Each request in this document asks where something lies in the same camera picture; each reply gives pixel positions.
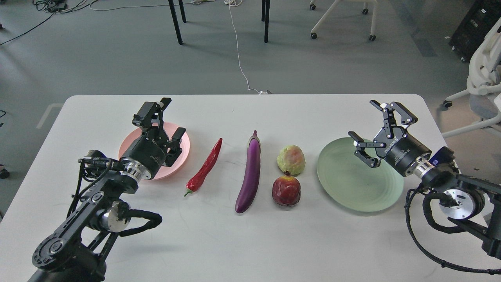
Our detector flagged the green plate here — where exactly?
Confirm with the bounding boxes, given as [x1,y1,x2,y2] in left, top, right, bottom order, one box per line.
[317,137,404,212]

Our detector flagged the black table legs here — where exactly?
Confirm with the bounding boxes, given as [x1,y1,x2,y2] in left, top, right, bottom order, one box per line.
[168,0,270,45]

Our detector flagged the white office chair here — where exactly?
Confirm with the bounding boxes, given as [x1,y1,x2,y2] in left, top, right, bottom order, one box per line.
[442,19,501,139]

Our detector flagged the white cable on floor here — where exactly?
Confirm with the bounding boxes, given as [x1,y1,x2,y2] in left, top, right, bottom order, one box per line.
[89,0,273,95]

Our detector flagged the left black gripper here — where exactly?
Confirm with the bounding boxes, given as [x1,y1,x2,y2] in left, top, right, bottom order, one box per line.
[120,98,186,180]

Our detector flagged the pink plate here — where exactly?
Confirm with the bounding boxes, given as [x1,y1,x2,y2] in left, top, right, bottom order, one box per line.
[119,122,191,181]

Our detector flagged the black cables on floor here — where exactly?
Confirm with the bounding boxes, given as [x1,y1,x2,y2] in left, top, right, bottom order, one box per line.
[0,0,90,46]

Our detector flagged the red pomegranate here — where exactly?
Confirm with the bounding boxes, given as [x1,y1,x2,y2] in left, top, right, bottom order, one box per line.
[272,171,301,206]

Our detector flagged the red chili pepper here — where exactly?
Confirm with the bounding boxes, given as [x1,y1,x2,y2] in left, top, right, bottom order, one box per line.
[183,138,223,197]

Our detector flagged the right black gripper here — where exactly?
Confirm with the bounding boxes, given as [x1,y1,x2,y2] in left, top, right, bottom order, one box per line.
[348,100,431,175]

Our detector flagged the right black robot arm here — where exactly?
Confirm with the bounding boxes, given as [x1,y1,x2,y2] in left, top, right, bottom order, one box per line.
[348,100,501,275]

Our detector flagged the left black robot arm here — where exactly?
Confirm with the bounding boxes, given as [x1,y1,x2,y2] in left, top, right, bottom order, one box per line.
[30,98,186,282]

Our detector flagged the purple eggplant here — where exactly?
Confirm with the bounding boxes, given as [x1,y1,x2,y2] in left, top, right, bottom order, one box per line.
[235,130,261,213]

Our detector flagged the black cabinet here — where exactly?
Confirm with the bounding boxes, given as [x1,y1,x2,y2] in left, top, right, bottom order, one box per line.
[449,0,501,62]

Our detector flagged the white chair base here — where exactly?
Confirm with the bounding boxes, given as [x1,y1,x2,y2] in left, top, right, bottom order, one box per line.
[309,0,379,42]

